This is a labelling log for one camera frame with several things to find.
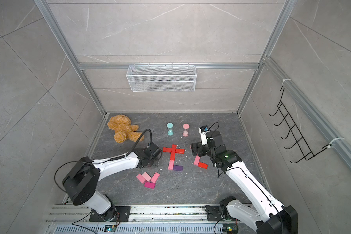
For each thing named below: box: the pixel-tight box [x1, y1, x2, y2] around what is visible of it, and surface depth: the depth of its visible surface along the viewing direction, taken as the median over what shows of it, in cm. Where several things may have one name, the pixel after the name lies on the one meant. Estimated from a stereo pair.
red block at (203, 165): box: [197, 161, 209, 170], surface depth 92 cm
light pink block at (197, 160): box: [193, 155, 201, 167], surface depth 94 cm
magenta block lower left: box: [144, 181, 156, 190], surface depth 85 cm
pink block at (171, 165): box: [168, 159, 175, 171], surface depth 92 cm
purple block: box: [172, 164, 184, 172], surface depth 91 cm
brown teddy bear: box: [106, 114, 145, 144], surface depth 100 cm
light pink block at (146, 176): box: [141, 171, 152, 182], surface depth 87 cm
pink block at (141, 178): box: [136, 173, 146, 184], surface depth 87 cm
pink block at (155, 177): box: [150, 171, 160, 184], surface depth 87 cm
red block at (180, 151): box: [175, 148, 185, 155], surface depth 99 cm
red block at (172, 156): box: [170, 152, 176, 161], surface depth 97 cm
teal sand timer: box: [166, 122, 174, 137], surface depth 106 cm
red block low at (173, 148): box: [171, 144, 177, 153], surface depth 100 cm
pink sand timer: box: [182, 123, 190, 137], surface depth 107 cm
